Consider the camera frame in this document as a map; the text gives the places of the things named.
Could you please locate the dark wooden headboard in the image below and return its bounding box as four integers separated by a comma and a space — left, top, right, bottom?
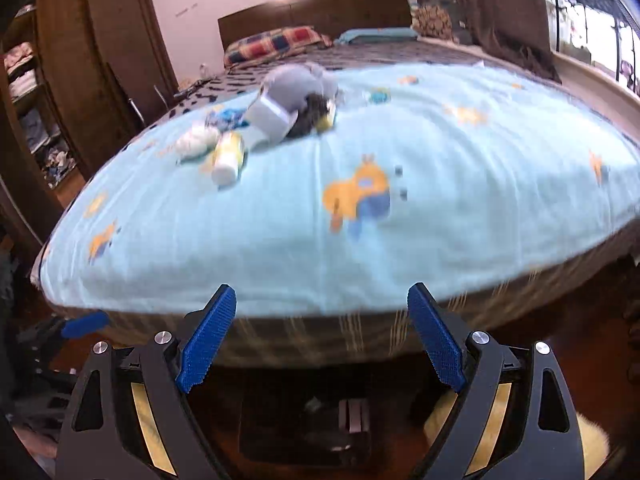
218, 0, 411, 48

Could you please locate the plaid mattress side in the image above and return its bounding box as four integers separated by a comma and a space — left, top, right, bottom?
49, 231, 640, 369

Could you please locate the teal flat pillow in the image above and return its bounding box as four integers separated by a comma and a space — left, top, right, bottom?
334, 27, 419, 46

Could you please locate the dark wooden wardrobe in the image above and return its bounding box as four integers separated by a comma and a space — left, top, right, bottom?
0, 0, 180, 212

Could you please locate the dark wooden chair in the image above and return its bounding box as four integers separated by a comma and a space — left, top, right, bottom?
106, 63, 169, 132

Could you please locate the plaid red blue pillow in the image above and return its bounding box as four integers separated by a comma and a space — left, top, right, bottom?
224, 25, 333, 70

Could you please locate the brown patterned cushion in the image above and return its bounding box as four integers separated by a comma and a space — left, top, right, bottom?
411, 0, 474, 46

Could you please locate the dark brown curtain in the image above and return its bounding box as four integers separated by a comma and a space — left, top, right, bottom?
417, 0, 560, 82

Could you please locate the grey owl plush toy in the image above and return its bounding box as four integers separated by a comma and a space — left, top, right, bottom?
260, 62, 338, 113

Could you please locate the grey black patterned blanket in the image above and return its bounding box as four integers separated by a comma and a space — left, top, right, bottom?
157, 40, 551, 122

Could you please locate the blue tissue pack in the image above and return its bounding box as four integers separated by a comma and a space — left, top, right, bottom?
205, 108, 248, 133

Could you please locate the yellow white bottle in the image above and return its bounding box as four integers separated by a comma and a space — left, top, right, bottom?
212, 131, 245, 188

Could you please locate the light blue cartoon sheet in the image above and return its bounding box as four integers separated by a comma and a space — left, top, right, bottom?
37, 62, 640, 320

